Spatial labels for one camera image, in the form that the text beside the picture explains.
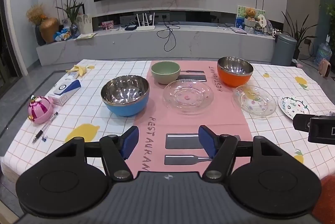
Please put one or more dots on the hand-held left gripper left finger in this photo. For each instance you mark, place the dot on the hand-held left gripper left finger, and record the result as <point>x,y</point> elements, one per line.
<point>130,145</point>

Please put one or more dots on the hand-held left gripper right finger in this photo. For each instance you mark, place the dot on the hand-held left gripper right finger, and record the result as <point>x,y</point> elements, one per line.
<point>206,144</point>

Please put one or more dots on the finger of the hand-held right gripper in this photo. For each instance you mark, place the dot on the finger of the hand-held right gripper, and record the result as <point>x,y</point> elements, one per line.
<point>301,121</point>

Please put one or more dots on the white painted plate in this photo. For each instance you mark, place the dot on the white painted plate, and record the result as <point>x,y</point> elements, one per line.
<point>293,107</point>

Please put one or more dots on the blue steel bowl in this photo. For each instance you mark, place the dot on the blue steel bowl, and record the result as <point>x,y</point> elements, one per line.
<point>125,108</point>

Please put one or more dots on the small flowered glass plate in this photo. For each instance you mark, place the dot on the small flowered glass plate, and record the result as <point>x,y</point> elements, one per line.
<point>255,102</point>

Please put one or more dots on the large glass plate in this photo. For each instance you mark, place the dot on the large glass plate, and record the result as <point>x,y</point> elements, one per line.
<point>188,97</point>

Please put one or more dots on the orange steel bowl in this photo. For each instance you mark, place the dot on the orange steel bowl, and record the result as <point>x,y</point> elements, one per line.
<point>231,80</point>

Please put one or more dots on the green bowl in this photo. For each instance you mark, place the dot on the green bowl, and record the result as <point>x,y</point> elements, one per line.
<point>165,76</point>

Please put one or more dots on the pink placemat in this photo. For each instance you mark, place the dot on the pink placemat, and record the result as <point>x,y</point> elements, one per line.
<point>183,123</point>

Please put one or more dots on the white checked lemon tablecloth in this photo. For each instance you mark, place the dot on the white checked lemon tablecloth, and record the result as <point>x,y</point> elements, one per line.
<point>91,119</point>

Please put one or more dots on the person's orange red clothing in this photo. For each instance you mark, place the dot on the person's orange red clothing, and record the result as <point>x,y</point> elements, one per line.
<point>325,195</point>

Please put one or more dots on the blue water bottle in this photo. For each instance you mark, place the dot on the blue water bottle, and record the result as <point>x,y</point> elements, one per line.
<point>323,53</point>

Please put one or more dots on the grey trash can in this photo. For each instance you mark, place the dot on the grey trash can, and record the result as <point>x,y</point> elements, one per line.
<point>284,49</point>

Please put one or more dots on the white and blue box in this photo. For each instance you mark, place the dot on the white and blue box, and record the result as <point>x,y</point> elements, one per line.
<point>64,91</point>

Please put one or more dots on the small binder clip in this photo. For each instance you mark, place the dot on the small binder clip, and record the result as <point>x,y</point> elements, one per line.
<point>44,138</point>

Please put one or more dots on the black pen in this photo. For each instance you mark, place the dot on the black pen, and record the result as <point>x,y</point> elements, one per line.
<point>45,126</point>

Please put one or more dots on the tall leaf floor plant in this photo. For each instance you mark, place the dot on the tall leaf floor plant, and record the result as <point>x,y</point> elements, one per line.
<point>298,32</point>

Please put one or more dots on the yellow banana peel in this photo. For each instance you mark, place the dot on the yellow banana peel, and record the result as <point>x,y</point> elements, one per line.
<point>78,70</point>

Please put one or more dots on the pink round toy box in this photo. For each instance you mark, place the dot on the pink round toy box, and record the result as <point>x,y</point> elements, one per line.
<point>39,110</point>

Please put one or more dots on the bushy green plant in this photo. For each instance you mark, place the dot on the bushy green plant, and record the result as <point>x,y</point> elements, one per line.
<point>331,25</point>

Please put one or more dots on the grey marble television cabinet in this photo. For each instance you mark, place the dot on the grey marble television cabinet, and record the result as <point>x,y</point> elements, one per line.
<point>136,43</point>

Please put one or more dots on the flat purple notebook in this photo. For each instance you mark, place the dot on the flat purple notebook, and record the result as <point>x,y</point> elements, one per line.
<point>239,30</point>

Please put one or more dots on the small black box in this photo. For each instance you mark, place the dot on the small black box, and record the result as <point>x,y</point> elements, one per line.
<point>130,27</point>

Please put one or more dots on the yellow papers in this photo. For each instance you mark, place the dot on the yellow papers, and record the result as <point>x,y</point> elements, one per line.
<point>85,36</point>

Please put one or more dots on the white router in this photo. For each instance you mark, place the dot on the white router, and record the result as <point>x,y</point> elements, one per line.
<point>145,27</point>

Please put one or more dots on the brown teddy bear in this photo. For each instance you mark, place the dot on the brown teddy bear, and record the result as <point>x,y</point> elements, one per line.
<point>250,14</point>

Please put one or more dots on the green painted picture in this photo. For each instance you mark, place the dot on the green painted picture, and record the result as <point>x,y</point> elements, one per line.
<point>242,15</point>

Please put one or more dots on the pink card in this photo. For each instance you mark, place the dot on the pink card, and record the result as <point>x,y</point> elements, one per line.
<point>107,25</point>

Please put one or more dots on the blue glass vase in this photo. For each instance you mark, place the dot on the blue glass vase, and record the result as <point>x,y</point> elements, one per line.
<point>74,30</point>

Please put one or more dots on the white patterned vase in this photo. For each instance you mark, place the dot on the white patterned vase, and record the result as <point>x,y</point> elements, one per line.
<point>85,24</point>

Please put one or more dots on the blue snack bags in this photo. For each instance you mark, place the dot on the blue snack bags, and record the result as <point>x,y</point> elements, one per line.
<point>62,35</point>

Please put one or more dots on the gold vase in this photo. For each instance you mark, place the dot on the gold vase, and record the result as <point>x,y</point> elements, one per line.
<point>49,30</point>

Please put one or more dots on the dark vase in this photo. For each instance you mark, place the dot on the dark vase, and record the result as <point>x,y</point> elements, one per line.
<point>39,36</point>

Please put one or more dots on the green leafy potted plant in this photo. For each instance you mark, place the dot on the green leafy potted plant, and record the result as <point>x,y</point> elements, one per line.
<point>72,10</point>

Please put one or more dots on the dried flower bunch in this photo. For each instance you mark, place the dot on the dried flower bunch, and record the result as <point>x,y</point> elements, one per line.
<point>36,14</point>

